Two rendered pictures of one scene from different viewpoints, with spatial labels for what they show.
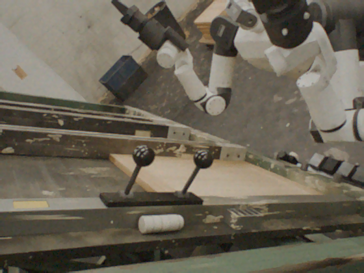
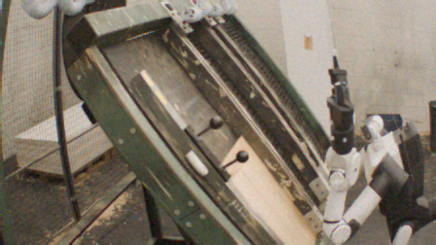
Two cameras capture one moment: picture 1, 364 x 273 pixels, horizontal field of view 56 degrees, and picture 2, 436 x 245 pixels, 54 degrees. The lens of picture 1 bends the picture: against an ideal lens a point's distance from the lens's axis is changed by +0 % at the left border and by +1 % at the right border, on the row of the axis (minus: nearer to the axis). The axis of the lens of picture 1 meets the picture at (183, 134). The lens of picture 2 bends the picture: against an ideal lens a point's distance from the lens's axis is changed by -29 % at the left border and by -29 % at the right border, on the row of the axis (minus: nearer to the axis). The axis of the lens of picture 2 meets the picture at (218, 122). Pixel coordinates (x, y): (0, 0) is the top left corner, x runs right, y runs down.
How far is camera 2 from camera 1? 115 cm
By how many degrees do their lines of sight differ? 29
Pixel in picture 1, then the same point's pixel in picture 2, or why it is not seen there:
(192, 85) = not seen: hidden behind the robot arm
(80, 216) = (170, 121)
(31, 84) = (308, 59)
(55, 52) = (355, 56)
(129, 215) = (188, 145)
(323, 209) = not seen: outside the picture
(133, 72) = not seen: hidden behind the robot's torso
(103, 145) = (243, 126)
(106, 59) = (388, 104)
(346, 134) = (328, 229)
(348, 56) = (371, 194)
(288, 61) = (332, 159)
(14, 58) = (313, 30)
